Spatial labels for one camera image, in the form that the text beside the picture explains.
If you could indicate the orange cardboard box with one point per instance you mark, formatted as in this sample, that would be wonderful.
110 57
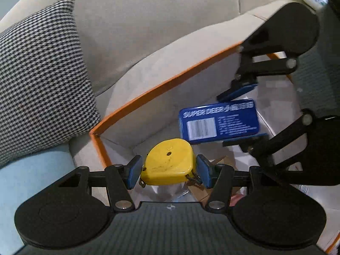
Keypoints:
148 122

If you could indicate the beige sofa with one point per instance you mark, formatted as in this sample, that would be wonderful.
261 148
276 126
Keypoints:
159 18

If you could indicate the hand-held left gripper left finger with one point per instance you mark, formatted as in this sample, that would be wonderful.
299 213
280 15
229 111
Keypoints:
134 171

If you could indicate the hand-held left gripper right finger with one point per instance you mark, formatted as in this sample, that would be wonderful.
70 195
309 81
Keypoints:
205 172

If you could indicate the light blue cushion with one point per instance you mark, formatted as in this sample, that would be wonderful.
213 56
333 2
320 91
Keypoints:
26 191

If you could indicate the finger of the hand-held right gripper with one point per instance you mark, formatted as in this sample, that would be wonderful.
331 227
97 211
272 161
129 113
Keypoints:
247 140
239 91

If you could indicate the houndstooth pillow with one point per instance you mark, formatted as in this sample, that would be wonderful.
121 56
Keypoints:
39 71

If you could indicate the yellow tape measure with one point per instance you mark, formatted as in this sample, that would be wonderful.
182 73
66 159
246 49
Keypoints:
167 162

